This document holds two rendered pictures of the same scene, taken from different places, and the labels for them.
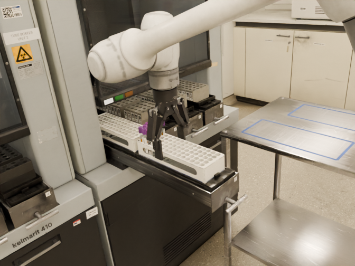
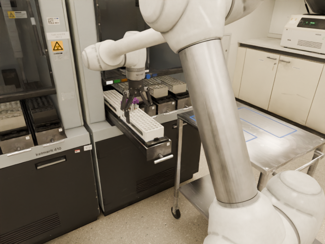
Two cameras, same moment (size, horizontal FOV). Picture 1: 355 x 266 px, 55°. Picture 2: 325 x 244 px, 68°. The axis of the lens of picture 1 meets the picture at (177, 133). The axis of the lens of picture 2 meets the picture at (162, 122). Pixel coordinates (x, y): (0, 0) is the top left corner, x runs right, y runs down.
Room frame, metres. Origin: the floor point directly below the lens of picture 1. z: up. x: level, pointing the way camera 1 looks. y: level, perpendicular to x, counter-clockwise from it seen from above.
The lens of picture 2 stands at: (-0.10, -0.33, 1.40)
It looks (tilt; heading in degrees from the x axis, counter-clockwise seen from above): 27 degrees down; 11
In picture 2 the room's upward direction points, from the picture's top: 1 degrees clockwise
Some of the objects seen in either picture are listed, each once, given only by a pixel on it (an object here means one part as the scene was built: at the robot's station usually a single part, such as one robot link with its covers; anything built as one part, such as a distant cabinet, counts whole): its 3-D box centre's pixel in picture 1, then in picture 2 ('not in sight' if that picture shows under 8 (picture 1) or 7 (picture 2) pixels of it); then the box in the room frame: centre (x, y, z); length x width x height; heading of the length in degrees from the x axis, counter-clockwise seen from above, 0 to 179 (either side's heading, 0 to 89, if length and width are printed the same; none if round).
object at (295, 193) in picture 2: not in sight; (289, 208); (0.47, -0.59, 0.87); 0.18 x 0.16 x 0.22; 139
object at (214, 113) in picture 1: (165, 98); (160, 88); (1.65, 0.05, 0.78); 0.73 x 0.14 x 0.09; 44
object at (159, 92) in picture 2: (176, 104); (159, 92); (1.38, -0.01, 0.85); 0.12 x 0.02 x 0.06; 133
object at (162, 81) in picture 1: (164, 77); (135, 72); (0.97, 0.03, 1.09); 0.09 x 0.09 x 0.06
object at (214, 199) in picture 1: (152, 158); (129, 122); (1.05, 0.10, 0.78); 0.73 x 0.14 x 0.09; 44
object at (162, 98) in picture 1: (166, 101); (136, 87); (0.97, 0.03, 1.02); 0.08 x 0.07 x 0.09; 134
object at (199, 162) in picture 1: (178, 155); (140, 123); (0.95, 0.00, 0.84); 0.30 x 0.10 x 0.06; 44
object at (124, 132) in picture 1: (119, 131); (116, 102); (1.18, 0.22, 0.83); 0.30 x 0.10 x 0.06; 44
